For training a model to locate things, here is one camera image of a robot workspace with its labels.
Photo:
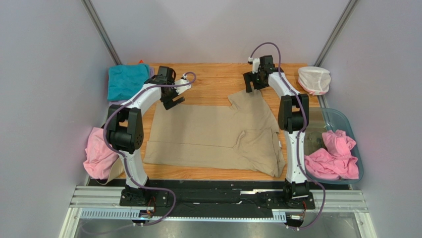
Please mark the beige t-shirt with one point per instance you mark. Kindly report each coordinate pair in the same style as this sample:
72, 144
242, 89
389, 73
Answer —
242, 136

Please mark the aluminium corner post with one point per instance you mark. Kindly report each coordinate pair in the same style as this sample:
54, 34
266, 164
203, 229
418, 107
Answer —
95, 18
342, 21

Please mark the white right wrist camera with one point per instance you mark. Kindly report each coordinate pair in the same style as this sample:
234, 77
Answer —
255, 62

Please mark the beige cloth at left edge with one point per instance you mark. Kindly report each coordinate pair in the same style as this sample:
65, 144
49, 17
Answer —
111, 172

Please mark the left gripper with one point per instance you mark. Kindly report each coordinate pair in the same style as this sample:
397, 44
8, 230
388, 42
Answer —
169, 103

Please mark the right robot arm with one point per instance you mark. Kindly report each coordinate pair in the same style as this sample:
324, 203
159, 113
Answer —
293, 116

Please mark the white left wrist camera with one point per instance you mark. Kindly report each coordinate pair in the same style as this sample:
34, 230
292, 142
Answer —
182, 85

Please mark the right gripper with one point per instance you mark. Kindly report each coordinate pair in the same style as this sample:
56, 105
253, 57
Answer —
249, 80

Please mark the clear teal plastic bin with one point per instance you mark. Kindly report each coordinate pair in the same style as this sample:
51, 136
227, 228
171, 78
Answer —
322, 120

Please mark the pink cloth at left edge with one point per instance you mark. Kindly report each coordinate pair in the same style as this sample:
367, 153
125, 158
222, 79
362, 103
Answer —
99, 158

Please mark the white mesh laundry bag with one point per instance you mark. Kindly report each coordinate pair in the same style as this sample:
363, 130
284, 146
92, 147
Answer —
314, 80

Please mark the teal folded t-shirt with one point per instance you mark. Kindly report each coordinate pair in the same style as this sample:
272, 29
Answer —
124, 81

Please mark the aluminium frame rail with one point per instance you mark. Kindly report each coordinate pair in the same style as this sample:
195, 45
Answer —
88, 202

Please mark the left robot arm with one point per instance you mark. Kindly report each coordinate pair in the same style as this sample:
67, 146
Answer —
124, 133

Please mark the right aluminium corner post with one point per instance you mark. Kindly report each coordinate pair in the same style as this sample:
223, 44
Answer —
342, 21

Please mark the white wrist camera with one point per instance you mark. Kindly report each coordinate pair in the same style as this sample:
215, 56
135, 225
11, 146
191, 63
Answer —
182, 85
255, 62

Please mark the pink t-shirt in bin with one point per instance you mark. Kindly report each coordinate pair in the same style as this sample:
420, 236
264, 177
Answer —
335, 161

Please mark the left aluminium corner post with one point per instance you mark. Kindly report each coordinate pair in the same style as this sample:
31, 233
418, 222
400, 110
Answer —
95, 18

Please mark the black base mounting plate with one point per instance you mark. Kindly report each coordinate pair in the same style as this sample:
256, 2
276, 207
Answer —
212, 198

